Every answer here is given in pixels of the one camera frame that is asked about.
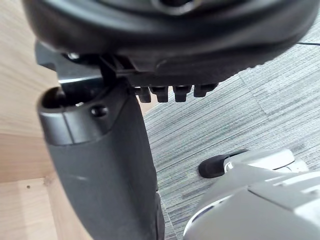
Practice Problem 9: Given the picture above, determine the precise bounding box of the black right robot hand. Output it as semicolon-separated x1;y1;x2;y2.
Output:
21;0;320;240

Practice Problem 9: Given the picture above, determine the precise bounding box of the dark robot foot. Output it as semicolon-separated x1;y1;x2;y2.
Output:
198;149;249;179

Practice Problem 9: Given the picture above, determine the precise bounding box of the silver robot leg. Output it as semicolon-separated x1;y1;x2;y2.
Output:
183;148;320;240

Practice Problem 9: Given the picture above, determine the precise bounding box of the light wood office cabinet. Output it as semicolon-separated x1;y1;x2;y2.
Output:
0;0;161;240

